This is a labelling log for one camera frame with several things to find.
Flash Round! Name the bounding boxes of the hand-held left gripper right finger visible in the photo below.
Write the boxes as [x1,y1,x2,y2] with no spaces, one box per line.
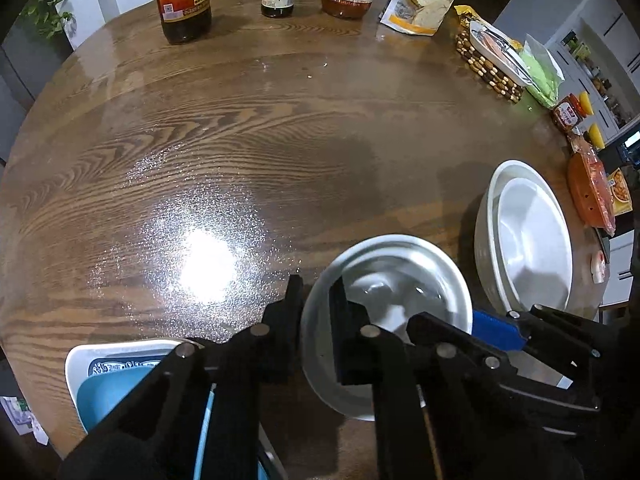
[328,278,586,480]

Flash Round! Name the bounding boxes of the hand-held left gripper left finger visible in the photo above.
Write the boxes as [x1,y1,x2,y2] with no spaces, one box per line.
[57,274,305,480]

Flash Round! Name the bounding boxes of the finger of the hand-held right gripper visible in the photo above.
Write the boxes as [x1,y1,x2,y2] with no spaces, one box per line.
[472,304,603,391]
[406,311,602,412]

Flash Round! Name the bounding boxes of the white bowl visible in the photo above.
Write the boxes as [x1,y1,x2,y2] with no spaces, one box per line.
[492,177,574,314]
[473,160,573,314]
[300,234,474,422]

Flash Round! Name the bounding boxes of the white plate with blue pattern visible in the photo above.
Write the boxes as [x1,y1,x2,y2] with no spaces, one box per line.
[65,338,202,437]

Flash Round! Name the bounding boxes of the orange red food packet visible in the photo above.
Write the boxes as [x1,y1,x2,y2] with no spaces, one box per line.
[567,151,617,237]

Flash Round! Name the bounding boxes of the yellow printed food packet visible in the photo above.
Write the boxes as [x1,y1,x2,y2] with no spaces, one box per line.
[607,168,634,217]

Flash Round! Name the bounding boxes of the small red snack packet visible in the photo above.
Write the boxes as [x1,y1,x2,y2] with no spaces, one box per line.
[552,95,589,134]

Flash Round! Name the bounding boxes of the green packet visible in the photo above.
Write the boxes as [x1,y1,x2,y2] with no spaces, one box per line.
[517,40,566,110]

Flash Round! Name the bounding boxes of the wooden bead trivet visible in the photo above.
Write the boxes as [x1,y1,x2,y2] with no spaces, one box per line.
[455,27,526,105]

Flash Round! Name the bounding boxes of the white food tray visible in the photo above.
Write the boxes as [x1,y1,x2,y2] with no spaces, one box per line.
[469,20,534,87]

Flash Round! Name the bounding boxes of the pile of cardboard and papers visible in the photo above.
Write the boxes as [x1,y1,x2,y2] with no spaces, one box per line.
[0,395,49,447]

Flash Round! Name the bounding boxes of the yellow snack packet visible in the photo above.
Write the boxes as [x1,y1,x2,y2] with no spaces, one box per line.
[453,5,494,29]

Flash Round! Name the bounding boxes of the large dark vinegar bottle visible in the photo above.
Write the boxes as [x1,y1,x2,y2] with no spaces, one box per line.
[150,0,213,45]

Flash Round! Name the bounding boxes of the green hanging plant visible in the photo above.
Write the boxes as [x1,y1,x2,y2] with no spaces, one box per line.
[19,0,77,42]

